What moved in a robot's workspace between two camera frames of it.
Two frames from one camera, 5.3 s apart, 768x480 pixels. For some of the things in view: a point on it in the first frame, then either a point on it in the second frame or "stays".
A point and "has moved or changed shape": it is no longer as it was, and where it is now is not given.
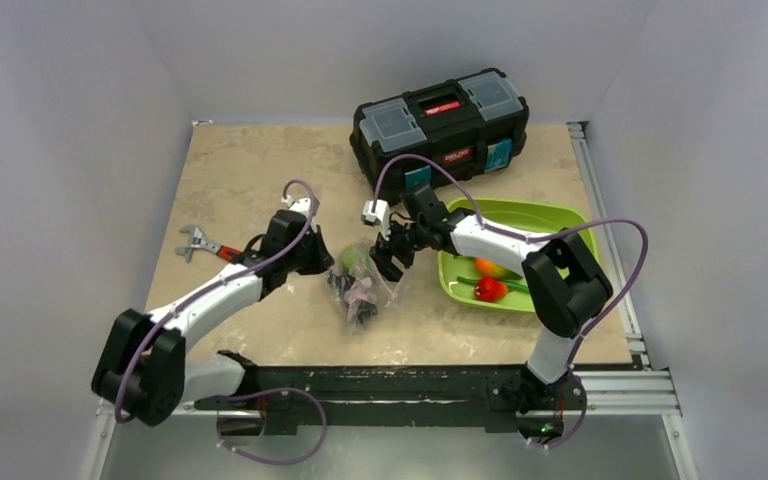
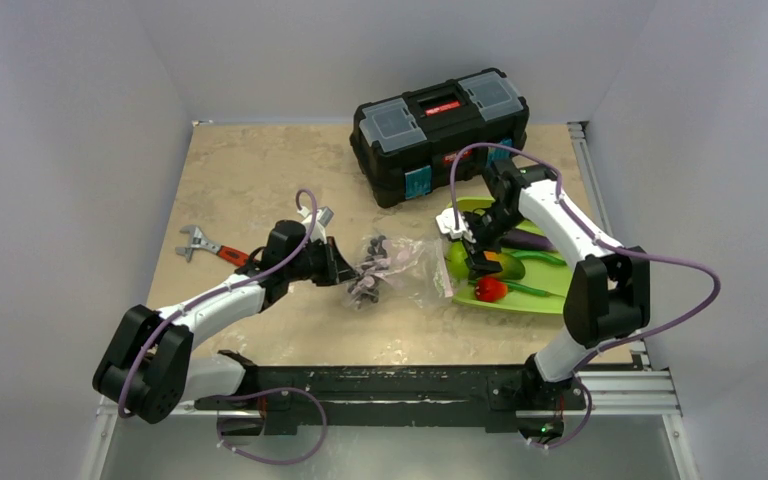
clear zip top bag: (360, 286) has moved or changed shape
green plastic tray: (478, 281) stays
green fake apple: (350, 257) -> (457, 265)
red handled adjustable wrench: (198, 241) stays
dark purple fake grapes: (355, 294) has moved or changed shape
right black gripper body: (397, 244) -> (480, 237)
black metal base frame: (278, 393) stays
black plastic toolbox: (471, 126) stays
